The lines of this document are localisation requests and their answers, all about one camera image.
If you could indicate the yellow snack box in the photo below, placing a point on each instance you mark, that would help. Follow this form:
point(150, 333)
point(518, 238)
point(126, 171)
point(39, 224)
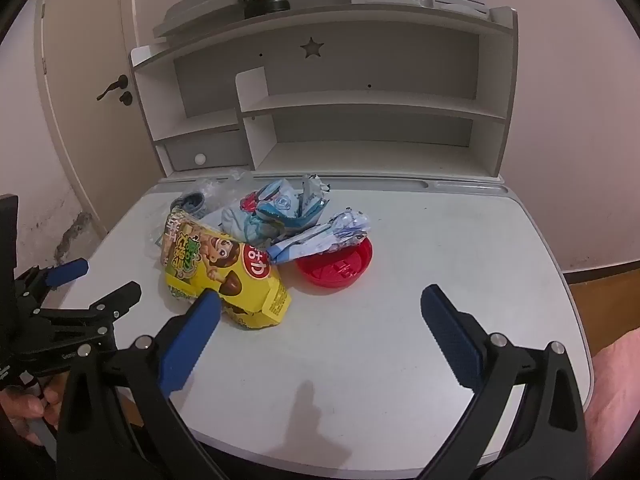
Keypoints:
point(227, 265)

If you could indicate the black door lock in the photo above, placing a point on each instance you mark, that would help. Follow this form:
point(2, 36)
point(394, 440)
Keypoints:
point(125, 98)

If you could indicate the red plastic lid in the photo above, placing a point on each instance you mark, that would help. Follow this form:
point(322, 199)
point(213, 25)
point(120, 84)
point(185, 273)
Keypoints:
point(335, 270)

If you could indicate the grey striped cloth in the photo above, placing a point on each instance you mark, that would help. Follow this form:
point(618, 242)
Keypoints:
point(190, 204)

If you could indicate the clear plastic bag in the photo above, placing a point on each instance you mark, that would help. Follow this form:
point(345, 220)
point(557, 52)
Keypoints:
point(220, 192)

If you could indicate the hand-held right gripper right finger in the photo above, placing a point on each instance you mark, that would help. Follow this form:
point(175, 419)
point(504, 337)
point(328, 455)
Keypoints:
point(452, 340)

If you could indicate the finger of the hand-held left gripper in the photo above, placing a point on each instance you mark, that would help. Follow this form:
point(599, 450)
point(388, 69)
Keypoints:
point(67, 271)
point(107, 305)

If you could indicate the white door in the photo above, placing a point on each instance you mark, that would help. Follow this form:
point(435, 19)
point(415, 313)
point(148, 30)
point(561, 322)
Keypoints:
point(95, 125)

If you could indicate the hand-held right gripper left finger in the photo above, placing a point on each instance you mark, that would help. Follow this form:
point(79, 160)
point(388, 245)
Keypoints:
point(192, 340)

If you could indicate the crumpled light-blue wrapper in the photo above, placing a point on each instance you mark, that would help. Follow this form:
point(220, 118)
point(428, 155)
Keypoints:
point(240, 225)

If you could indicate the grey drawer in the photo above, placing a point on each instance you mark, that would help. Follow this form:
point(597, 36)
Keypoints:
point(220, 150)

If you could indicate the person's left hand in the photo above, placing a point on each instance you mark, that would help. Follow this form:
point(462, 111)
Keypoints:
point(47, 402)

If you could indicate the long blue white wrapper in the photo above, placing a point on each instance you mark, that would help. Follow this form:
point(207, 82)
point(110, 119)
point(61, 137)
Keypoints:
point(320, 240)

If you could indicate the person's leg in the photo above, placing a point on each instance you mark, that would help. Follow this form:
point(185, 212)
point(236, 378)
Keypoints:
point(617, 390)

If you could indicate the white desk shelf unit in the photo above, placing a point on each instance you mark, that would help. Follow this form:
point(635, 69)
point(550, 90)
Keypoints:
point(380, 125)

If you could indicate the white drawer knob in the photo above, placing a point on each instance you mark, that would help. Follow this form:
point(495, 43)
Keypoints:
point(200, 159)

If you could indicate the blue white printed wrapper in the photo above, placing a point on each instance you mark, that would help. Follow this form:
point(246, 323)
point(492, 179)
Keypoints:
point(285, 202)

